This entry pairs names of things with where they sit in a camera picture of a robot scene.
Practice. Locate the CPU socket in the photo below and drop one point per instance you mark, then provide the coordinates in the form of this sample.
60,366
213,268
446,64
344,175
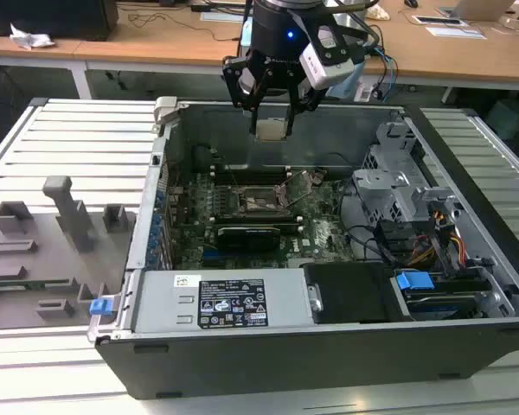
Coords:
264,196

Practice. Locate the blue plastic latch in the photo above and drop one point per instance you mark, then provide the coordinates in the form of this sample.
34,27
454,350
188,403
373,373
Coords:
100,307

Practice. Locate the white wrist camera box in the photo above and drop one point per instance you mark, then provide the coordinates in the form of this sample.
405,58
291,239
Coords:
328,65

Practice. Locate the black open PC case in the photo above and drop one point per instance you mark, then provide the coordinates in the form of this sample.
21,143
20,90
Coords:
285,363

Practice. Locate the green motherboard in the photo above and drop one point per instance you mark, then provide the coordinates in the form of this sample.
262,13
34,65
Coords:
320,233

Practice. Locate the grey power supply unit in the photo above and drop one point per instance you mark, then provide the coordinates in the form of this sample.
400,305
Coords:
164,302

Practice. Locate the silver laptop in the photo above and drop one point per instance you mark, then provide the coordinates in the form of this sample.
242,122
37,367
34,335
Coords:
480,8

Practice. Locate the black computer tower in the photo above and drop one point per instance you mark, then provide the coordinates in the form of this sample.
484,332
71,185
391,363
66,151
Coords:
47,17

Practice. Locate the hard disk in blue carrier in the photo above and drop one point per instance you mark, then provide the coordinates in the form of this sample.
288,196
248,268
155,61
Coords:
415,283

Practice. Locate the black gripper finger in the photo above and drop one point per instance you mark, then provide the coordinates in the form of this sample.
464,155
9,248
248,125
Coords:
238,86
309,99

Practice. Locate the flat grey tablet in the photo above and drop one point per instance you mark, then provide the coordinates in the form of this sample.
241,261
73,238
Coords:
439,20

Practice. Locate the silver metal drive cage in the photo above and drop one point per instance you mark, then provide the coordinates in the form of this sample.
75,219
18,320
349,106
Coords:
376,190

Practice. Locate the silver CPU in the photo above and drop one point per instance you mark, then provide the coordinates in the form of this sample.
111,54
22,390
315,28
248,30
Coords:
271,129

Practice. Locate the green RAM stick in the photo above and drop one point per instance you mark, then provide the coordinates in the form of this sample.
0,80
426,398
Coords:
26,284

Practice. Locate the black RAM slot row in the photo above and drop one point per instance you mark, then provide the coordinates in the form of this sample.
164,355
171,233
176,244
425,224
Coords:
259,220
251,175

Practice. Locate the black printed label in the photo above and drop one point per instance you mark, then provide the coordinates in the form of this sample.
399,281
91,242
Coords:
233,302

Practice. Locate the black plastic shroud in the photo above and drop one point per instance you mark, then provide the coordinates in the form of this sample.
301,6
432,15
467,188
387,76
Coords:
350,294

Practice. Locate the crumpled white paper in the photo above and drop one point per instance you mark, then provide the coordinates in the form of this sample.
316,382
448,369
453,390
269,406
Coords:
30,39

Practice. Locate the grey parts rack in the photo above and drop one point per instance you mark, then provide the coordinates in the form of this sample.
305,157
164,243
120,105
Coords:
34,259

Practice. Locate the teal chair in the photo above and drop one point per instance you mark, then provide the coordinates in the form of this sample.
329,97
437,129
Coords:
510,121

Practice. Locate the wooden desk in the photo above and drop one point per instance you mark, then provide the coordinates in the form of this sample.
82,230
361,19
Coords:
155,45

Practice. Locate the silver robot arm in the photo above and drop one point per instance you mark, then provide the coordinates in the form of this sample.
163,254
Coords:
348,82

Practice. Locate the black graphics card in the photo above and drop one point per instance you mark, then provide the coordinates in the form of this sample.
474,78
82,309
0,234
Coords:
248,238

